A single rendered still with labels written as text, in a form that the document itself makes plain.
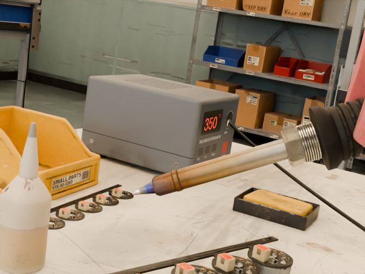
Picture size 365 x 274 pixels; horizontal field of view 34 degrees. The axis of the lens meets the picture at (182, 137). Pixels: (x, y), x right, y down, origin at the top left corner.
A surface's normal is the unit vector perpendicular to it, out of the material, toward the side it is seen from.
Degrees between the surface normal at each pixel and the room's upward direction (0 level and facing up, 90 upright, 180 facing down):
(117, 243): 0
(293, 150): 90
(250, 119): 87
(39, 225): 90
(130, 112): 90
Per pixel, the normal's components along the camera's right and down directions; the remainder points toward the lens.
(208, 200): 0.15, -0.97
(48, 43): -0.48, 0.11
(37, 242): 0.78, 0.13
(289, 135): -0.29, -0.71
